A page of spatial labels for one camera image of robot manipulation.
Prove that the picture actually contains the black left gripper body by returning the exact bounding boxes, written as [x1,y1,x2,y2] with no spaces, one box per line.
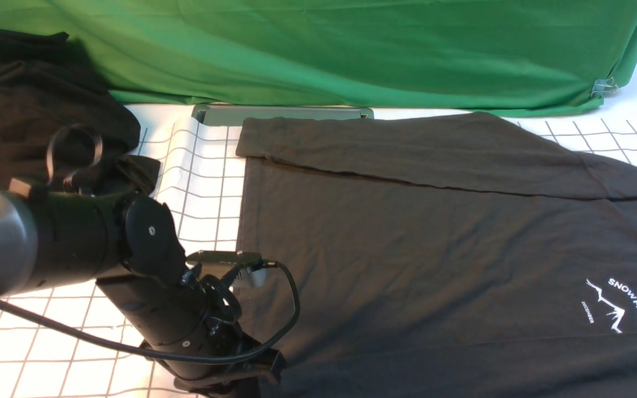
[139,332,286,397]

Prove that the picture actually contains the gray long sleeve shirt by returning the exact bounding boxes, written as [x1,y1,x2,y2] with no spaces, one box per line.
[237,113,637,397]

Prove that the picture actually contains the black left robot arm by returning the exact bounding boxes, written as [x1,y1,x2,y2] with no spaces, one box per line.
[0,179,300,397]

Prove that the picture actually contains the gray metal tray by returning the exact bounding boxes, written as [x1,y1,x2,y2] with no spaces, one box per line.
[191,104,374,128]

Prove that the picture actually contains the pile of black clothes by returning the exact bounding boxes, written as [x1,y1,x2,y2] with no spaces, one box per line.
[0,29,161,196]

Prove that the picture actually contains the green backdrop cloth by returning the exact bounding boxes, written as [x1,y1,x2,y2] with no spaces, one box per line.
[0,1,637,117]

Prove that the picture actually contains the silver binder clip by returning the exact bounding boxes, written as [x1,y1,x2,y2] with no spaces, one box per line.
[591,76,619,98]

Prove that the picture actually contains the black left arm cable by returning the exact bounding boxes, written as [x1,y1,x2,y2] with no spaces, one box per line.
[0,124,301,365]

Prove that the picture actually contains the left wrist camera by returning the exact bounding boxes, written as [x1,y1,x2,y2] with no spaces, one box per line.
[185,251,268,290]

